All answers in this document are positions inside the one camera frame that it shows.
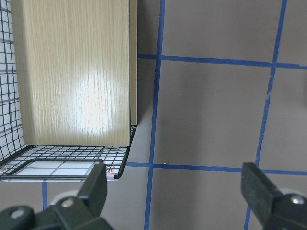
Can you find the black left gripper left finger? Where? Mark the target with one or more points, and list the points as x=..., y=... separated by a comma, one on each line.
x=78, y=212

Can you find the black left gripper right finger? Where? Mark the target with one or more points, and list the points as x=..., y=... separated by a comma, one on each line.
x=274, y=208

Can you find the grid fabric wooden storage box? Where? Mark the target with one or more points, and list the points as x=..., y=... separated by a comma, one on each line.
x=67, y=88

